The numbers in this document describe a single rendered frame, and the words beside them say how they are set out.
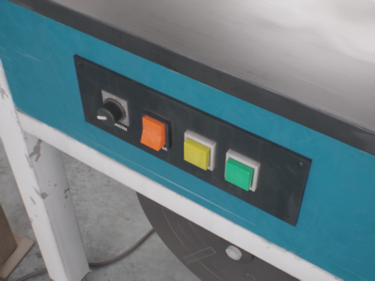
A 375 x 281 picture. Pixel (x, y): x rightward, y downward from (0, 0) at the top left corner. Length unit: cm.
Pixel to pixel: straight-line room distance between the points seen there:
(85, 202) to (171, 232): 33
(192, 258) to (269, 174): 58
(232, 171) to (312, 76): 11
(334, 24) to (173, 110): 16
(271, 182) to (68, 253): 56
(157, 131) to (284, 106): 14
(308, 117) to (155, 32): 15
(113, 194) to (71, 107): 69
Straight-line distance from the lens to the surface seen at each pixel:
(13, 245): 123
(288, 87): 42
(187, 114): 49
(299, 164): 45
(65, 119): 64
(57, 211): 89
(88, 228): 124
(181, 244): 103
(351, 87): 44
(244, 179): 48
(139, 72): 50
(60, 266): 100
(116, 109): 54
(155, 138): 52
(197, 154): 49
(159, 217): 100
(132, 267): 118
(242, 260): 88
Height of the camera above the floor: 101
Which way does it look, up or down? 46 degrees down
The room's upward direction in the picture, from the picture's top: straight up
